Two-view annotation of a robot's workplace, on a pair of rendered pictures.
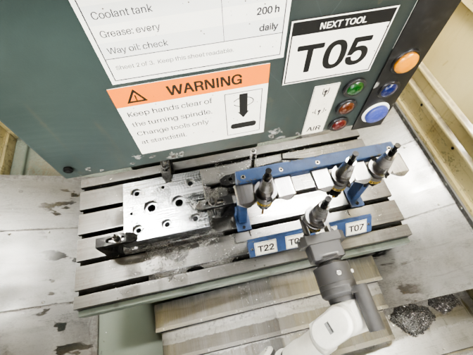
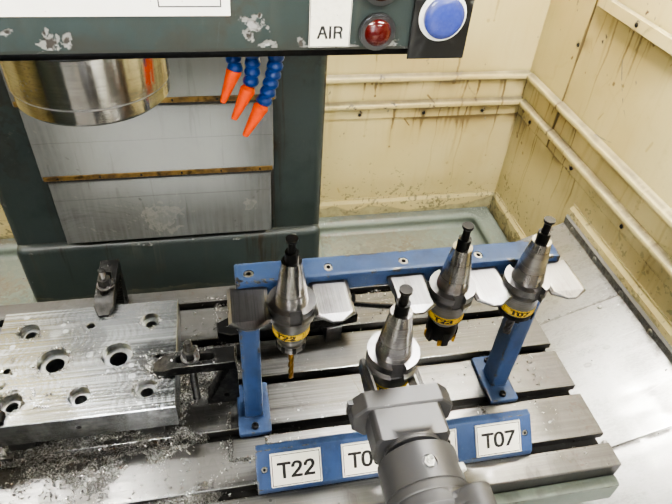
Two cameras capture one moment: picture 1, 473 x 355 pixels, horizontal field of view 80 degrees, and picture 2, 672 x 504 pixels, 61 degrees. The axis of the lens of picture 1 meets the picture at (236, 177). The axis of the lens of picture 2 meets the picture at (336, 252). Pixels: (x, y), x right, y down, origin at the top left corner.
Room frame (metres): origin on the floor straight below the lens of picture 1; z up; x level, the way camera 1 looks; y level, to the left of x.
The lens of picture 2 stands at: (-0.17, -0.10, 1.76)
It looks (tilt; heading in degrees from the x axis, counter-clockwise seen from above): 41 degrees down; 356
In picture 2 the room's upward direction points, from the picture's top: 5 degrees clockwise
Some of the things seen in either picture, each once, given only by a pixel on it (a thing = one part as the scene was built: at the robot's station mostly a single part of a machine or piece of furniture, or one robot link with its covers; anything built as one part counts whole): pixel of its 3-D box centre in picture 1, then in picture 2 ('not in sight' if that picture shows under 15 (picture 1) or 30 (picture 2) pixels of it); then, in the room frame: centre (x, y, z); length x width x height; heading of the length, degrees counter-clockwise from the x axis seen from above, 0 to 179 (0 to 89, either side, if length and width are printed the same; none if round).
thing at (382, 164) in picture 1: (386, 160); (534, 259); (0.40, -0.40, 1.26); 0.04 x 0.04 x 0.07
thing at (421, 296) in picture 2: (322, 180); (412, 294); (0.37, -0.24, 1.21); 0.07 x 0.05 x 0.01; 10
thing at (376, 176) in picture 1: (378, 169); (525, 283); (0.40, -0.40, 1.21); 0.06 x 0.06 x 0.03
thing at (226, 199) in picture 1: (215, 206); (196, 370); (0.41, 0.08, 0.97); 0.13 x 0.03 x 0.15; 100
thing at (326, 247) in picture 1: (327, 258); (411, 444); (0.16, -0.22, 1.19); 0.13 x 0.12 x 0.10; 100
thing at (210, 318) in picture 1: (276, 320); not in sight; (0.04, -0.13, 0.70); 0.90 x 0.30 x 0.16; 100
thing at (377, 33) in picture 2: (338, 124); (377, 32); (0.24, -0.14, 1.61); 0.02 x 0.01 x 0.02; 100
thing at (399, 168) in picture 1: (396, 165); (560, 280); (0.41, -0.46, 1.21); 0.07 x 0.05 x 0.01; 10
